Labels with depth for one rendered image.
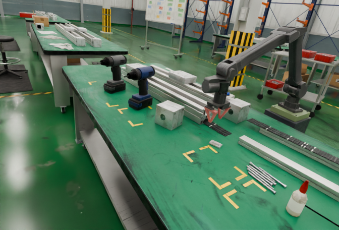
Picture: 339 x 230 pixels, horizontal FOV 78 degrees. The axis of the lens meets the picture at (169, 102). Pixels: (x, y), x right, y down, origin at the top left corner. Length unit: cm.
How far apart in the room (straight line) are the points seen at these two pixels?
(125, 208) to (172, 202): 73
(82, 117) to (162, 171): 135
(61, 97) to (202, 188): 229
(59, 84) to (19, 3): 1319
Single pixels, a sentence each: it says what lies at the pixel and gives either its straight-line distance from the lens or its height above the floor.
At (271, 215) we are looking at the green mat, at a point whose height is 78.
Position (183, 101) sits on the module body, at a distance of 111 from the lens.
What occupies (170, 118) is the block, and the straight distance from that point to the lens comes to 95.
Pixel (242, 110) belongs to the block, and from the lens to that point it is 115.
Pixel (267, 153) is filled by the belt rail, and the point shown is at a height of 81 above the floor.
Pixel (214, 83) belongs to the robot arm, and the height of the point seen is 101.
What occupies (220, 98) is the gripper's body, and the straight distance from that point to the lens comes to 99.
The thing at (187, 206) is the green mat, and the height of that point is 78.
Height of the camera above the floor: 127
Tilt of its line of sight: 23 degrees down
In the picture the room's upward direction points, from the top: 7 degrees clockwise
